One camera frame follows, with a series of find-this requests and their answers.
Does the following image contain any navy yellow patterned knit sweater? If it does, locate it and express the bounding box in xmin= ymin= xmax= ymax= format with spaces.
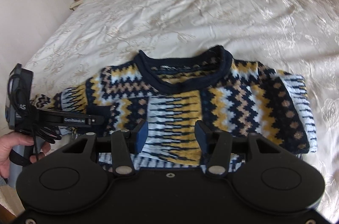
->
xmin=33 ymin=46 xmax=317 ymax=168

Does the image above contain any person's left hand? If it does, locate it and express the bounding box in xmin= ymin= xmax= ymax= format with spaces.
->
xmin=1 ymin=132 xmax=51 ymax=179

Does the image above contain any left cream nightstand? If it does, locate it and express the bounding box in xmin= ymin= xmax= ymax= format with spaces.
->
xmin=69 ymin=0 xmax=85 ymax=11

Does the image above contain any white embroidered bedspread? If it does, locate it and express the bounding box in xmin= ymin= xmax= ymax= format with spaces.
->
xmin=27 ymin=0 xmax=338 ymax=222

